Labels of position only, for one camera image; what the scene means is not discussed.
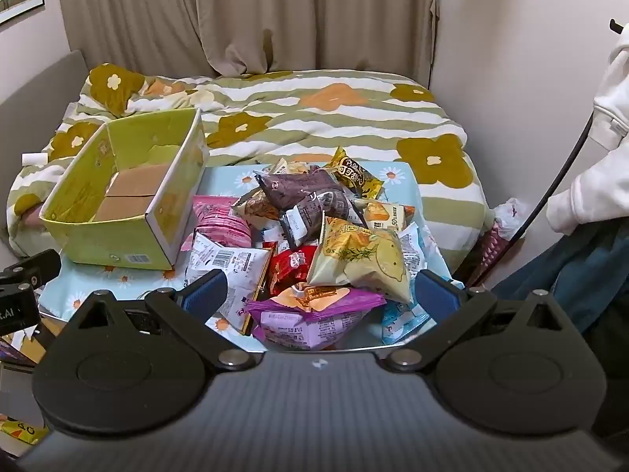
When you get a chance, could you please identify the white barcode snack packet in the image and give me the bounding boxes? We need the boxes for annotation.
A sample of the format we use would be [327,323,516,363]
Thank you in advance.
[186,230,274,331]

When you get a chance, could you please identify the red patterned cloth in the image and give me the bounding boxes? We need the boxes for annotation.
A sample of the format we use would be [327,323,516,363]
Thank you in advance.
[482,225,514,278]

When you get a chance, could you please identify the red snack packet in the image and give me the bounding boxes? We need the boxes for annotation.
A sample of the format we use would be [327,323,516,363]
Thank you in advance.
[267,243,321,297]

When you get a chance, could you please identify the pink snack packet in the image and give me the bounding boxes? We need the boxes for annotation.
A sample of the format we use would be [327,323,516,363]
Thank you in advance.
[191,195,253,249]

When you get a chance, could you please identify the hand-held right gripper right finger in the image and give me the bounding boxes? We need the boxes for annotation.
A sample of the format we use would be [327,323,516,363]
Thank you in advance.
[385,270,581,373]

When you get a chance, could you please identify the blue denim garment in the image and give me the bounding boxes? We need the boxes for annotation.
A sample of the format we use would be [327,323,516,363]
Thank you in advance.
[491,225,629,336]

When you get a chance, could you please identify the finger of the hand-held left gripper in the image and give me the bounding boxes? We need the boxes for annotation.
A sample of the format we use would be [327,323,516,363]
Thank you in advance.
[0,249,63,287]

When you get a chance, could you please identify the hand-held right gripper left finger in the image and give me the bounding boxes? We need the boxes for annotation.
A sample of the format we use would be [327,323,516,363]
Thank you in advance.
[58,269,257,372]

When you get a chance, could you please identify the crumpled white paper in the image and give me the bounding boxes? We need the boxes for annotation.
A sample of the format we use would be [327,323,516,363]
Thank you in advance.
[491,197,530,242]

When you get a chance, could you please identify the gold snack packet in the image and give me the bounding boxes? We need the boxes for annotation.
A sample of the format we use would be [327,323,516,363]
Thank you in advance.
[327,146,385,198]

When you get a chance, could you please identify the dark grey snack packet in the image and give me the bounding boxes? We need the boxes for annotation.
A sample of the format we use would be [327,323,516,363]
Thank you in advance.
[278,192,365,251]

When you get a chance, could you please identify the white orange snack packet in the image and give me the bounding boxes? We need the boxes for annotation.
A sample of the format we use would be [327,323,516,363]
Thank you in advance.
[362,199,416,233]

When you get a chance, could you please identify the beige curtain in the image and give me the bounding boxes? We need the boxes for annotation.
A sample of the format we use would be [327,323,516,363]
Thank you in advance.
[54,0,443,84]

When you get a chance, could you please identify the orange fries snack packet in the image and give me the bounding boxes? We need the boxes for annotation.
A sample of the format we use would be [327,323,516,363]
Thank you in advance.
[233,189,282,223]

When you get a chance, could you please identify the dark purple snack packet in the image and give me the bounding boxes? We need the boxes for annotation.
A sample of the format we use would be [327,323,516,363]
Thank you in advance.
[256,167,355,217]

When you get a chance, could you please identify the grey bed headboard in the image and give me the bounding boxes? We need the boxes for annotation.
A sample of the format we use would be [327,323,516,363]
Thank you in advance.
[0,49,99,256]

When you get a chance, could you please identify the light blue daisy tablecloth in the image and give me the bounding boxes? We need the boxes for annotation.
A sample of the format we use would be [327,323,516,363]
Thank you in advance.
[38,160,465,355]

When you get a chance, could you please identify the green striped floral blanket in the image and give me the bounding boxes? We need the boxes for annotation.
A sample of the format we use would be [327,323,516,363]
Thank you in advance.
[7,63,492,276]

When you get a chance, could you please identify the light blue snack packet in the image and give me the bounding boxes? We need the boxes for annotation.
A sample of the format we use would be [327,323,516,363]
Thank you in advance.
[381,299,436,348]

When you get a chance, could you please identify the black cable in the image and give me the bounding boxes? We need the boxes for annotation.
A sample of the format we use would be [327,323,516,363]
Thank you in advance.
[469,103,598,289]

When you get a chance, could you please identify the white sweatshirt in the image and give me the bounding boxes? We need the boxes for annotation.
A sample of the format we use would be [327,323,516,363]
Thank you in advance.
[545,24,629,237]

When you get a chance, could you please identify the white blue snack packet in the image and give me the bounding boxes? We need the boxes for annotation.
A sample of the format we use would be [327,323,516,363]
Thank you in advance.
[397,221,436,277]

